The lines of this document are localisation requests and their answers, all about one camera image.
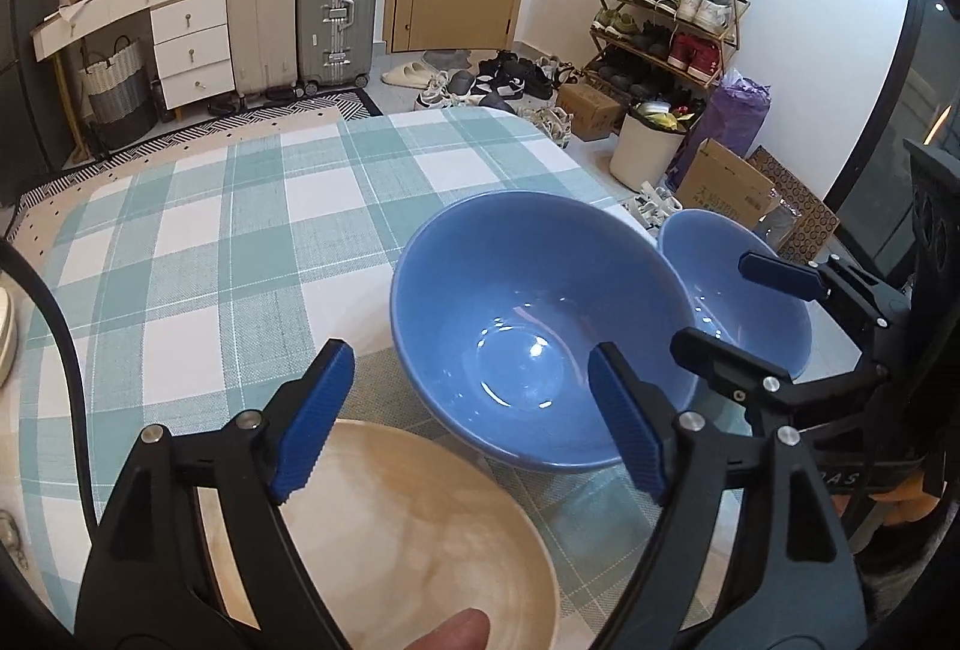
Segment woven laundry basket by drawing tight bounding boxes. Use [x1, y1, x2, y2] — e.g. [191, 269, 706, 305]
[79, 37, 159, 151]

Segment brown cardboard box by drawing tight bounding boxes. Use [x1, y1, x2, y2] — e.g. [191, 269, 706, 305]
[556, 82, 628, 142]

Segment white trash bin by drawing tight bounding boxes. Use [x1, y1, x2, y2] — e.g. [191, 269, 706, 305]
[609, 101, 688, 193]

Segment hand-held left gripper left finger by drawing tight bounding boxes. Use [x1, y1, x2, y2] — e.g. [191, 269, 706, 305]
[75, 339, 357, 650]

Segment white sneakers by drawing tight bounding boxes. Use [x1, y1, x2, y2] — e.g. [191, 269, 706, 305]
[626, 185, 685, 229]

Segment large flat cardboard box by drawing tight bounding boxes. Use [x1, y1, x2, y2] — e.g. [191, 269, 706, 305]
[675, 139, 782, 233]

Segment white suitcase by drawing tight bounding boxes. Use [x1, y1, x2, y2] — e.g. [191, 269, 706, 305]
[225, 0, 299, 101]

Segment teal checked tablecloth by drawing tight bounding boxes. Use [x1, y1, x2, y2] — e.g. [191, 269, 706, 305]
[13, 109, 755, 650]

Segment small blue bowl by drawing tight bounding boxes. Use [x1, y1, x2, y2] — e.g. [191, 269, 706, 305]
[658, 209, 814, 390]

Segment white vanity desk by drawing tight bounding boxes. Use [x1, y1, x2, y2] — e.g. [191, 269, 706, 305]
[30, 0, 238, 113]

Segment person's left hand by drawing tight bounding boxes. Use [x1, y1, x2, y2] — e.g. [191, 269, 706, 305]
[386, 608, 492, 650]

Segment person's right hand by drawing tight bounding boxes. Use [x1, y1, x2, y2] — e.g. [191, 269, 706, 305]
[887, 481, 943, 525]

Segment large blue bowl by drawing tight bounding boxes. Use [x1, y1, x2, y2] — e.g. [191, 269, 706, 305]
[390, 191, 703, 473]

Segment silver suitcase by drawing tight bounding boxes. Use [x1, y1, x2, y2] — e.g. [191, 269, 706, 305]
[296, 0, 382, 94]

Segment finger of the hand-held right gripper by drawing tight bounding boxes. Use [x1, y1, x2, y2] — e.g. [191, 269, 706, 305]
[671, 327, 895, 431]
[739, 250, 913, 330]

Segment pile of shoes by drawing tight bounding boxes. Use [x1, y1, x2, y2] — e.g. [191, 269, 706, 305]
[415, 49, 580, 143]

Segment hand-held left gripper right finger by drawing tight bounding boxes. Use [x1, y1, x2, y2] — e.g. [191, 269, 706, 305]
[589, 341, 871, 650]

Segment black cable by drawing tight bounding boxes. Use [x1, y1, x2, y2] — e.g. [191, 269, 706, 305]
[0, 241, 104, 532]

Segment dark glass door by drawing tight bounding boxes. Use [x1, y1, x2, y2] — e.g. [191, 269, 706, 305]
[831, 0, 960, 293]

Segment metal shoe rack with shoes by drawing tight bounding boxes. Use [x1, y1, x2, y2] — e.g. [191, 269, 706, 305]
[589, 0, 752, 113]

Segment clear earbuds case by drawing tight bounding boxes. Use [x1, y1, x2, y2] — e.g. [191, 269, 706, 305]
[0, 509, 29, 570]

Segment brown patterned board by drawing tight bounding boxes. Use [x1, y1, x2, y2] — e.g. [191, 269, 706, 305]
[746, 145, 840, 263]

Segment large cream plate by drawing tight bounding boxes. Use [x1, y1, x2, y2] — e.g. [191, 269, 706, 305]
[193, 419, 560, 650]

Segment purple bag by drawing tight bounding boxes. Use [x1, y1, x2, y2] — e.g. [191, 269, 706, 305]
[667, 69, 774, 195]

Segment beige slippers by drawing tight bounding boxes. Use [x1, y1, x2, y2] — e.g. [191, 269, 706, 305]
[380, 59, 452, 89]

